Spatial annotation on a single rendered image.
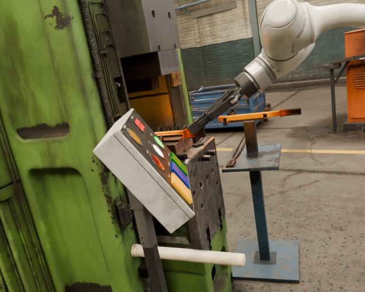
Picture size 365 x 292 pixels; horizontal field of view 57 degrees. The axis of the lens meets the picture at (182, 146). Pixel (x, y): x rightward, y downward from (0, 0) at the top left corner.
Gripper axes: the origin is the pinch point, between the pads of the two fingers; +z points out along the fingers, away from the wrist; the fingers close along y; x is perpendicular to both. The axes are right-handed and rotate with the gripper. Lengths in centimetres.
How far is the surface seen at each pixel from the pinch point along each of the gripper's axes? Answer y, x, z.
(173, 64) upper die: 47, 17, -6
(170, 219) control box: -27.1, -8.2, 18.6
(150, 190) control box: -27.1, 0.6, 17.2
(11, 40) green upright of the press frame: 32, 63, 35
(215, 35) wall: 891, -20, -146
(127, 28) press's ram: 34, 39, -1
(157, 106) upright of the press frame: 77, 5, 15
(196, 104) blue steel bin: 448, -66, 7
